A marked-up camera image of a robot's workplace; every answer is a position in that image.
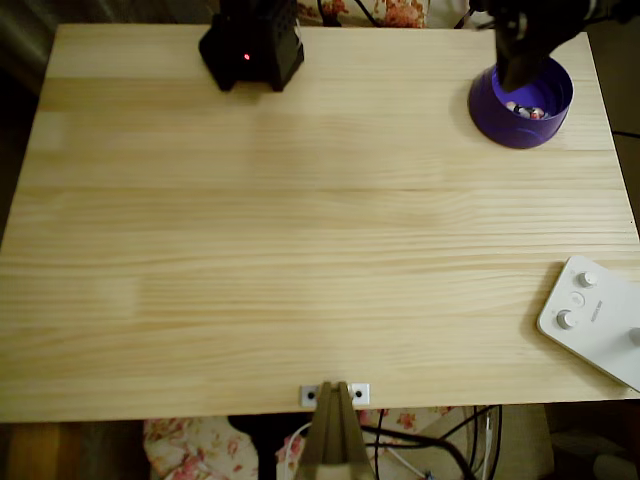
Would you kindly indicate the candy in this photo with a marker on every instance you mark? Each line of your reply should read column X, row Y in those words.
column 527, row 111

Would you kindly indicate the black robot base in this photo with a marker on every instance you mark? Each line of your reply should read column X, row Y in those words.
column 250, row 45

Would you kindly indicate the purple plastic bowl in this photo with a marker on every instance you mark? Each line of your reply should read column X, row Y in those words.
column 520, row 135

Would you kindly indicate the pink floral fabric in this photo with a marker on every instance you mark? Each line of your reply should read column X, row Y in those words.
column 400, row 12
column 190, row 450

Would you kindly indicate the white lamp base with knobs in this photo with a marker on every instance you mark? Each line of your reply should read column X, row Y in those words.
column 590, row 320

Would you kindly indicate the silver corner bracket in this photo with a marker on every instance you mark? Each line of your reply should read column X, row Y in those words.
column 360, row 394
column 310, row 395

